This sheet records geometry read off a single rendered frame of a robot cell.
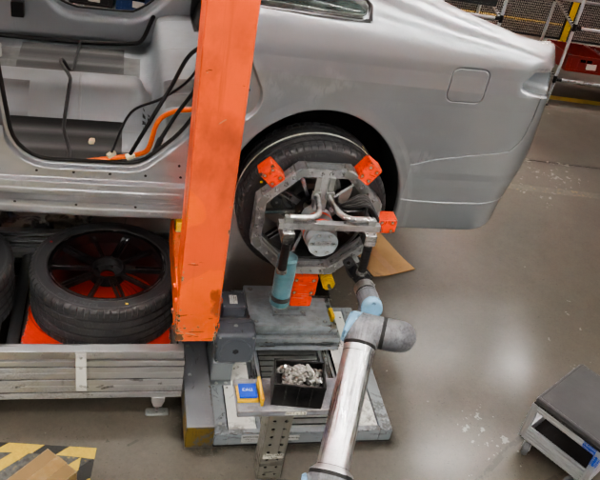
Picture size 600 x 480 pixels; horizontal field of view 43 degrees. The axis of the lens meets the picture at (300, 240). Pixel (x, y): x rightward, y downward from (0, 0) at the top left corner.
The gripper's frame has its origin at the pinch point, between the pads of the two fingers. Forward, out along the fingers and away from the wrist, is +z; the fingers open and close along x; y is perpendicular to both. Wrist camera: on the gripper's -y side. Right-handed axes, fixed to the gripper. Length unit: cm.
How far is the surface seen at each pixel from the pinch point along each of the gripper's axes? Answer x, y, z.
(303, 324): -40.1, 18.3, -1.1
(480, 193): 63, 18, 8
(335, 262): -5.5, -7.0, -7.0
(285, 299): -29.9, -15.4, -19.6
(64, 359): -108, -66, -35
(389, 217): 25.4, -9.6, -4.9
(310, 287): -21.6, -3.9, -8.0
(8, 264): -115, -95, 5
